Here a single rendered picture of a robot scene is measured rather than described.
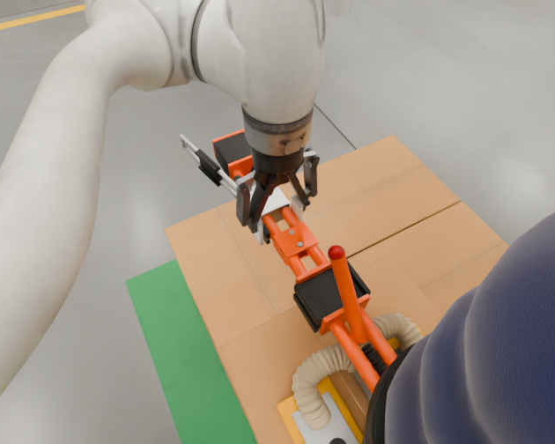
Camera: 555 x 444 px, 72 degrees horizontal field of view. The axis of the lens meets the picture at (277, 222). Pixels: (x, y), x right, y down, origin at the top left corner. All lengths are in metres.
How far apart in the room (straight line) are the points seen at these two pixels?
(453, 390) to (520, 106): 2.88
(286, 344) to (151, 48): 0.52
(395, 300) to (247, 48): 0.55
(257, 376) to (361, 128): 2.03
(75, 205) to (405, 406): 0.30
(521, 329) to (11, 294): 0.23
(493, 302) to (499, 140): 2.56
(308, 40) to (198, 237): 1.00
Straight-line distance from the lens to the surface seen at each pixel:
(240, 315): 1.18
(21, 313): 0.22
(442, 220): 1.46
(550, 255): 0.21
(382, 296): 0.79
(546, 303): 0.20
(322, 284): 0.61
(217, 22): 0.44
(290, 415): 0.68
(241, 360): 0.72
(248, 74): 0.43
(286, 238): 0.65
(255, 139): 0.49
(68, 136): 0.30
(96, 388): 1.82
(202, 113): 2.64
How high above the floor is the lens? 1.64
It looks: 55 degrees down
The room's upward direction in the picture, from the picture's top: straight up
